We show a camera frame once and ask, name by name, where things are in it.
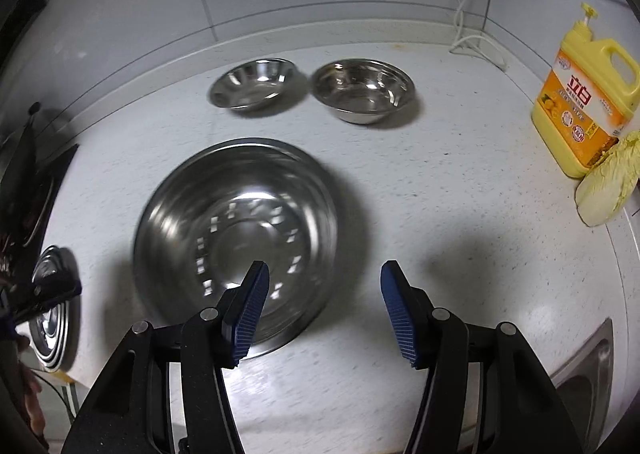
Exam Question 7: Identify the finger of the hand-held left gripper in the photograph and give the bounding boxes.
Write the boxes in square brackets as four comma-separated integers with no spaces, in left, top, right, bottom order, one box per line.
[0,274,83,330]

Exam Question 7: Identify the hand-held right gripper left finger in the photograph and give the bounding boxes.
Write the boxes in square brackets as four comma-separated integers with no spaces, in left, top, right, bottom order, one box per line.
[60,260,271,454]

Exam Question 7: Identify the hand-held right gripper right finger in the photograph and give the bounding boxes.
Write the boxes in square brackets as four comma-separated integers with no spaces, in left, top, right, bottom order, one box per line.
[380,260,586,454]

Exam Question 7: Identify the medium steel plate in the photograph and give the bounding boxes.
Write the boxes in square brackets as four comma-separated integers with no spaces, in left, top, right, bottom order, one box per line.
[29,246,77,361]

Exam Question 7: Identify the large steel bowl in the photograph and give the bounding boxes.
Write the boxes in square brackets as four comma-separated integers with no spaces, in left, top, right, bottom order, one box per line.
[133,137,343,360]

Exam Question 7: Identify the small deep steel bowl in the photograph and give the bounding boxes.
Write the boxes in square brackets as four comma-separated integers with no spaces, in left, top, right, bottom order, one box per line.
[311,58,417,125]

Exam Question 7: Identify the small flared steel bowl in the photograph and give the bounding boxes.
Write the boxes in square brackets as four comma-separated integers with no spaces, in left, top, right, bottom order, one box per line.
[209,58,296,111]

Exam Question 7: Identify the person's left hand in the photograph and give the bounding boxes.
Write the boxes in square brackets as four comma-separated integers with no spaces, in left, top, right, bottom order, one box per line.
[15,334,51,450]

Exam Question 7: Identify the black gas stove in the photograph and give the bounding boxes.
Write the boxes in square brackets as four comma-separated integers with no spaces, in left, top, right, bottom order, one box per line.
[0,141,81,275]

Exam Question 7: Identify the black wok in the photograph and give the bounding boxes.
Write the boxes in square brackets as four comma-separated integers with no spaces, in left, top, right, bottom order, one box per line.
[0,102,43,195]

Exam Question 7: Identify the steel sink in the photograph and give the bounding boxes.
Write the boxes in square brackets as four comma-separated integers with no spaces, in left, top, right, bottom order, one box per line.
[550,317,616,435]

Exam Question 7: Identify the napa cabbage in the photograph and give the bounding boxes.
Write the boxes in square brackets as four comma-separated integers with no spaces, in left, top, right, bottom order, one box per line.
[575,129,640,227]

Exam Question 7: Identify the yellow detergent bottle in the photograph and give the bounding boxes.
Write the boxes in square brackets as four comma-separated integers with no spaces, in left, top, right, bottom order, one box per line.
[531,3,640,179]

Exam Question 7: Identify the thin black cable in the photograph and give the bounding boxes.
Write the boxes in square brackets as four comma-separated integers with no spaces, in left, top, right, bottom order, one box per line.
[35,368,76,422]

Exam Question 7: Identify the white power cable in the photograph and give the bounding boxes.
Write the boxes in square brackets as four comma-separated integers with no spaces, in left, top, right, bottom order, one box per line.
[448,0,508,72]

